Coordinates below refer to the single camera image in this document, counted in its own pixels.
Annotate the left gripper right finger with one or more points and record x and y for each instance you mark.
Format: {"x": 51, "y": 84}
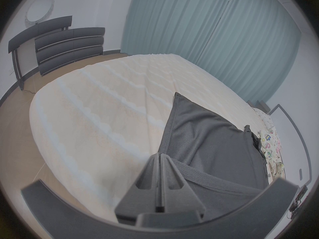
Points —
{"x": 177, "y": 198}

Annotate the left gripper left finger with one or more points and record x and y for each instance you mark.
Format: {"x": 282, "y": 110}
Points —
{"x": 144, "y": 198}

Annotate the black T-shirt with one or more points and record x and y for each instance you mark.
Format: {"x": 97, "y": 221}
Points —
{"x": 211, "y": 146}

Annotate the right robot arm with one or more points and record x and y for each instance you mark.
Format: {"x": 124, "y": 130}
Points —
{"x": 297, "y": 200}

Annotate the bed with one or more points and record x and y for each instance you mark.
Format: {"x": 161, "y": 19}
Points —
{"x": 99, "y": 108}

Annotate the white printed garment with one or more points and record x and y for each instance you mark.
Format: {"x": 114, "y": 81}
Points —
{"x": 273, "y": 153}

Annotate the white printed pillow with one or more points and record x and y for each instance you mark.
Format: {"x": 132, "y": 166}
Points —
{"x": 268, "y": 119}

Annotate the grey bedside table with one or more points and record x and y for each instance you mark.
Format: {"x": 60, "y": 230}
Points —
{"x": 260, "y": 106}

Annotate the black chest of drawers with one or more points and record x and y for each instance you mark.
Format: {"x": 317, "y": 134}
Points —
{"x": 67, "y": 48}

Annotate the blue-green curtain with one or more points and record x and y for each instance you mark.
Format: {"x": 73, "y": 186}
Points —
{"x": 169, "y": 21}
{"x": 254, "y": 46}

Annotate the black dressing table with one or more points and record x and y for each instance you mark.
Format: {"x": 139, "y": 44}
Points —
{"x": 37, "y": 30}

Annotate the round white-framed mirror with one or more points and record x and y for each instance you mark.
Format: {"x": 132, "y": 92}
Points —
{"x": 39, "y": 7}

